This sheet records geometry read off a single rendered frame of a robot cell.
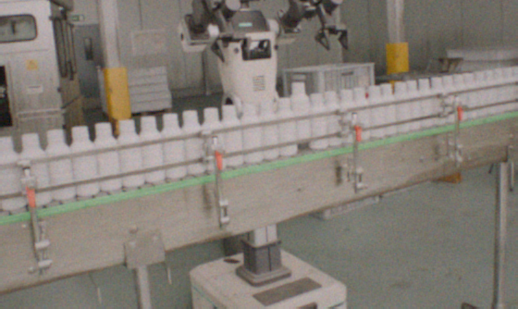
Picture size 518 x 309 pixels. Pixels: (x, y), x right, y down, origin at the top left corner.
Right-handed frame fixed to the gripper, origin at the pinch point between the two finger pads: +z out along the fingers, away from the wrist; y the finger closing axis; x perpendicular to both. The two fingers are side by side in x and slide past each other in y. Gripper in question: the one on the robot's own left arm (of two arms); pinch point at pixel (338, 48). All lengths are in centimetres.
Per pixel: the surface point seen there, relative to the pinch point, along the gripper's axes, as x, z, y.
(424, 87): -27.9, 31.7, 4.2
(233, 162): -18, 45, -71
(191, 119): -23, 34, -82
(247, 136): -21, 40, -66
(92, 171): -18, 43, -109
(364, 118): -24, 39, -24
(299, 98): -26, 32, -48
